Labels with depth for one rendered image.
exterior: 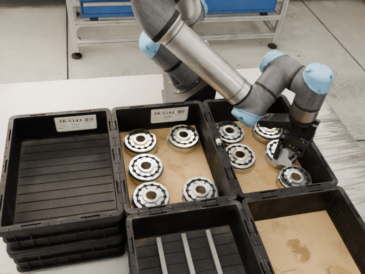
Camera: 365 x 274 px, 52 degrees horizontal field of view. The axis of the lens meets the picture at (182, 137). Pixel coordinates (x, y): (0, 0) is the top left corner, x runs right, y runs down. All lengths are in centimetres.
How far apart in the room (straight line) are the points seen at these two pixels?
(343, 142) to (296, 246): 65
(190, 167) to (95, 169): 29
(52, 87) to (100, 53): 149
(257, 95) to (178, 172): 34
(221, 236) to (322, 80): 48
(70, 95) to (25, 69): 143
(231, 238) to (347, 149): 72
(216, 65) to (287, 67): 20
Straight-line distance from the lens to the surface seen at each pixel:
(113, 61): 304
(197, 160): 120
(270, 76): 103
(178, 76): 137
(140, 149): 117
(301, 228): 113
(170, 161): 118
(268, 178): 120
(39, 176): 118
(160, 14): 91
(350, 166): 155
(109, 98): 160
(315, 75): 99
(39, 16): 369
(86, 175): 116
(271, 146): 126
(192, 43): 94
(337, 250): 114
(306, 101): 103
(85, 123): 123
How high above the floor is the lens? 173
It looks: 46 degrees down
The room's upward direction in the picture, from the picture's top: 7 degrees clockwise
